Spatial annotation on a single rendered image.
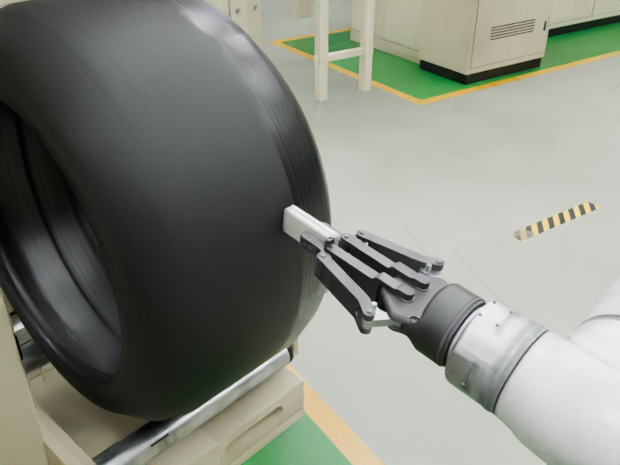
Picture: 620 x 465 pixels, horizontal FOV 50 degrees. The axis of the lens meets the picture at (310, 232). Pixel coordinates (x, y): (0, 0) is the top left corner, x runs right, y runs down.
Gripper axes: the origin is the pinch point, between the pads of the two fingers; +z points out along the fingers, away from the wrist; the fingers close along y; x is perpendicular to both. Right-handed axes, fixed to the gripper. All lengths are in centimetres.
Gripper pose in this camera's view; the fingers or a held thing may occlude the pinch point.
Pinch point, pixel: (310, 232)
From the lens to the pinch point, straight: 71.5
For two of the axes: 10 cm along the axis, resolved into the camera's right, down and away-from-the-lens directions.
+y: -6.9, 3.7, -6.3
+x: -1.1, 8.0, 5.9
